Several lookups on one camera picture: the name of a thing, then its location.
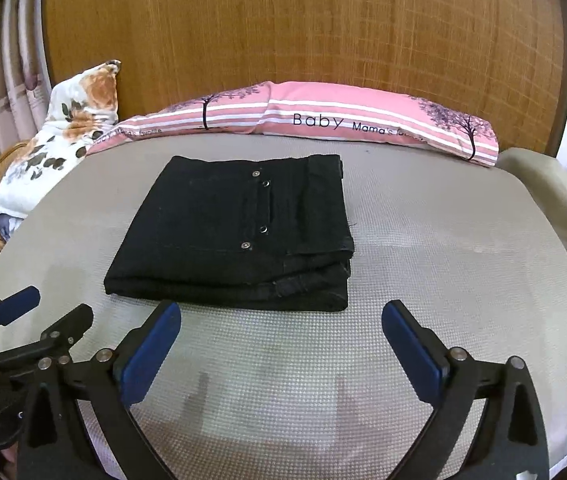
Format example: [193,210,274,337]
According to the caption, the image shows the black denim pants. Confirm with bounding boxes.
[103,154,355,312]

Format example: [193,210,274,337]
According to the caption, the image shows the floral orange white pillow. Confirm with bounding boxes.
[0,60,120,220]

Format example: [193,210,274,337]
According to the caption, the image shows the beige woven bed mat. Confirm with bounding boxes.
[0,134,567,479]

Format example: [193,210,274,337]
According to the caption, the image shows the pink striped Baby pillow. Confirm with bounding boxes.
[88,81,499,167]

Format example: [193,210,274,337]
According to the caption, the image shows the wooden headboard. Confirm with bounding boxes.
[42,0,567,155]

